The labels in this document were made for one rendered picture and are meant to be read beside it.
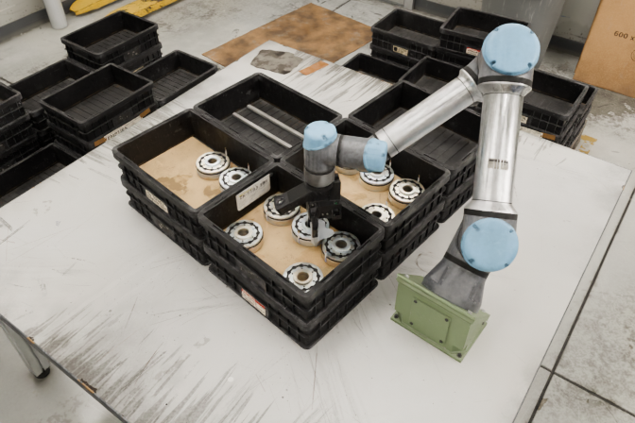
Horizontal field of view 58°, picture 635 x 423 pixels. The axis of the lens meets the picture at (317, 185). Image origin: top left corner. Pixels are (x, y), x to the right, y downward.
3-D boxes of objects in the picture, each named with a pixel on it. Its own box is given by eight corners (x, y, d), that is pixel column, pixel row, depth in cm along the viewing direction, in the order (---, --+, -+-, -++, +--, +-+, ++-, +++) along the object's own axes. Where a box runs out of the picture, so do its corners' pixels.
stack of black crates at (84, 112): (130, 137, 303) (111, 61, 273) (171, 159, 290) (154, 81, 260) (66, 178, 279) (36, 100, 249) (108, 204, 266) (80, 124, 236)
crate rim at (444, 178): (452, 177, 164) (453, 172, 162) (386, 235, 148) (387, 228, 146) (345, 122, 184) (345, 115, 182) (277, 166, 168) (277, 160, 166)
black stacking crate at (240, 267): (201, 245, 158) (195, 215, 150) (279, 191, 174) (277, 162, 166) (306, 329, 138) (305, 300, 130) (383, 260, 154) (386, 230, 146)
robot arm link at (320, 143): (336, 141, 128) (299, 136, 129) (334, 178, 135) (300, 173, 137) (342, 121, 134) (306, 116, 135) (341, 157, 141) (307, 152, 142)
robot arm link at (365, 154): (389, 143, 140) (344, 137, 142) (387, 138, 129) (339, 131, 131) (385, 175, 140) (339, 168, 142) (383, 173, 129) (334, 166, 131)
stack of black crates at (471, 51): (517, 98, 330) (538, 24, 299) (493, 126, 310) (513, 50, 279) (449, 76, 348) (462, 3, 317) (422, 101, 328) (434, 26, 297)
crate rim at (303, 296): (196, 221, 151) (194, 214, 150) (277, 166, 168) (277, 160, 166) (306, 306, 131) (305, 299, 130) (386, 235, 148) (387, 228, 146)
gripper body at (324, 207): (341, 221, 148) (342, 186, 140) (307, 226, 147) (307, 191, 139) (334, 201, 153) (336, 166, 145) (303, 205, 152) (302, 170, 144)
